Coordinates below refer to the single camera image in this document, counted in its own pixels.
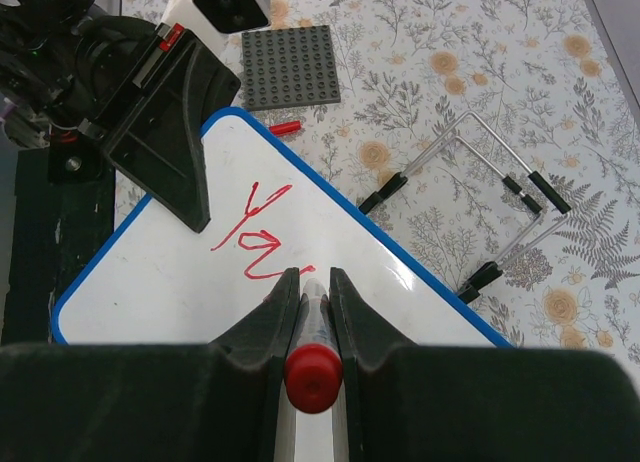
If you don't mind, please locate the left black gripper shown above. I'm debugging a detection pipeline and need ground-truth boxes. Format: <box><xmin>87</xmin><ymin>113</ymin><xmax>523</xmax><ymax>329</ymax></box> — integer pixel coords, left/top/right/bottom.
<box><xmin>1</xmin><ymin>11</ymin><xmax>241</xmax><ymax>233</ymax></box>

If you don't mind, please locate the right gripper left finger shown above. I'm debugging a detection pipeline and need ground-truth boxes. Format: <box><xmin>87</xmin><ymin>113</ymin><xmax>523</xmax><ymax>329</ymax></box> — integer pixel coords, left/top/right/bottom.
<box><xmin>1</xmin><ymin>268</ymin><xmax>300</xmax><ymax>461</ymax></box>

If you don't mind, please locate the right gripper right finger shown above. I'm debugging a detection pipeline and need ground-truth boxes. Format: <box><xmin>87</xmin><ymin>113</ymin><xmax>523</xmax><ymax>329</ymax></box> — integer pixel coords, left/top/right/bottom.
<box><xmin>329</xmin><ymin>268</ymin><xmax>639</xmax><ymax>461</ymax></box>

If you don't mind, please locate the red whiteboard marker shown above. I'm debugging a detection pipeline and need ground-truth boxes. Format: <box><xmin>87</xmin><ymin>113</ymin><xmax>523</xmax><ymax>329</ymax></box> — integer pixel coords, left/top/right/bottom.
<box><xmin>284</xmin><ymin>279</ymin><xmax>343</xmax><ymax>414</ymax></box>

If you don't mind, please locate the red marker cap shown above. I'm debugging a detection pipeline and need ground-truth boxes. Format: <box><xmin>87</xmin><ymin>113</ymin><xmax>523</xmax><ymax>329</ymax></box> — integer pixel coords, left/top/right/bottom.
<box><xmin>269</xmin><ymin>121</ymin><xmax>301</xmax><ymax>136</ymax></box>

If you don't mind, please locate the blue framed whiteboard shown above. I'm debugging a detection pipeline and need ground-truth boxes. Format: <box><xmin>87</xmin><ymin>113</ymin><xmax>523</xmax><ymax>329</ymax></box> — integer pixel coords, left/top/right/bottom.
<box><xmin>52</xmin><ymin>106</ymin><xmax>514</xmax><ymax>462</ymax></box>

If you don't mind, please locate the grey studded baseplate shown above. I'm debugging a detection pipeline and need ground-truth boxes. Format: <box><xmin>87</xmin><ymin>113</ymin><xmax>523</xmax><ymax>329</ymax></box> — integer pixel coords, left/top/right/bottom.
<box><xmin>241</xmin><ymin>25</ymin><xmax>341</xmax><ymax>112</ymax></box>

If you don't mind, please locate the floral table mat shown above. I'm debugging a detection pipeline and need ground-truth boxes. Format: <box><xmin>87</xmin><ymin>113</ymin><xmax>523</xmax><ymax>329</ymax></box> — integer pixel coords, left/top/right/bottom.
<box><xmin>112</xmin><ymin>0</ymin><xmax>640</xmax><ymax>378</ymax></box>

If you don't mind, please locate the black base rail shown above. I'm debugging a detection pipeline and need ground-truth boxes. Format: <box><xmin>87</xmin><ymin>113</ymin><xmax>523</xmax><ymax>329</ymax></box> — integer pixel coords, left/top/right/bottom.
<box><xmin>1</xmin><ymin>149</ymin><xmax>115</xmax><ymax>345</ymax></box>

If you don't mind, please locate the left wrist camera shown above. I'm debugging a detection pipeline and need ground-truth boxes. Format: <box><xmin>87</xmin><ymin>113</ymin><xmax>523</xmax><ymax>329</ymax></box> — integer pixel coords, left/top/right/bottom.
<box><xmin>161</xmin><ymin>0</ymin><xmax>271</xmax><ymax>56</ymax></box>

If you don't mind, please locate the wire whiteboard stand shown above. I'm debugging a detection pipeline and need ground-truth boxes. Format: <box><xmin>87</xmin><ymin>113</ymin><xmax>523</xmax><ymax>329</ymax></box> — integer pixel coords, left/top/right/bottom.
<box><xmin>357</xmin><ymin>110</ymin><xmax>571</xmax><ymax>303</ymax></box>

